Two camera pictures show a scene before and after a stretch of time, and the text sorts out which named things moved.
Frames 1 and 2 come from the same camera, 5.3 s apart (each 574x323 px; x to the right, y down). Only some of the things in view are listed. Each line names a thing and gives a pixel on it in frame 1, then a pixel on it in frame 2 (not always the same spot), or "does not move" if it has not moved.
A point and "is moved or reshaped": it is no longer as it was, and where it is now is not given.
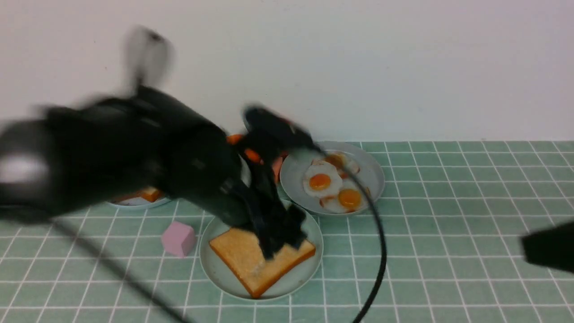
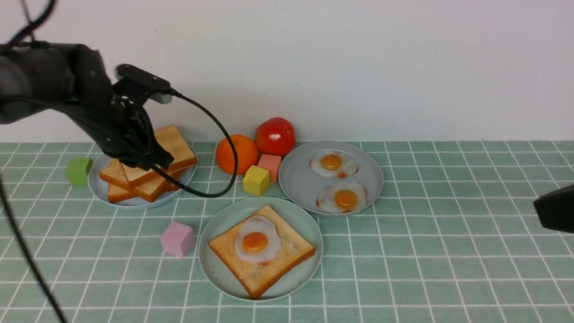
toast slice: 241,248 does not move
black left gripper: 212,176 to 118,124
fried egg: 321,180 is moved or reshaped
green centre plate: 219,275 does not move
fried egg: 350,198 does not move
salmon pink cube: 276,163 does not move
